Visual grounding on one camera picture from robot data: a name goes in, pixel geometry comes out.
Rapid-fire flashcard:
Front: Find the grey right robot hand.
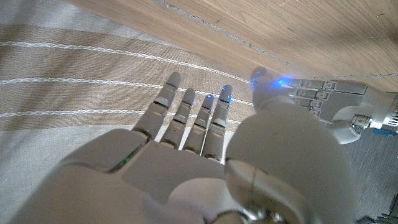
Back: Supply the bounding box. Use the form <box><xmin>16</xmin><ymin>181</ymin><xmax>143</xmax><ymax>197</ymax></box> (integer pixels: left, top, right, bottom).
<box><xmin>9</xmin><ymin>66</ymin><xmax>356</xmax><ymax>224</ymax></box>

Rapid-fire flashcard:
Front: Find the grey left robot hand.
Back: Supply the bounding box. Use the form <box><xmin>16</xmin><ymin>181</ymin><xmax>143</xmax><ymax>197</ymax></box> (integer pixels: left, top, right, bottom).
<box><xmin>279</xmin><ymin>77</ymin><xmax>398</xmax><ymax>146</ymax></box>

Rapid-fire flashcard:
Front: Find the beige striped backdrop cloth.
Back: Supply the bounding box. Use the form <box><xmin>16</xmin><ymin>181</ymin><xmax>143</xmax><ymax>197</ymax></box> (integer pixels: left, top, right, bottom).
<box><xmin>0</xmin><ymin>0</ymin><xmax>254</xmax><ymax>224</ymax></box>

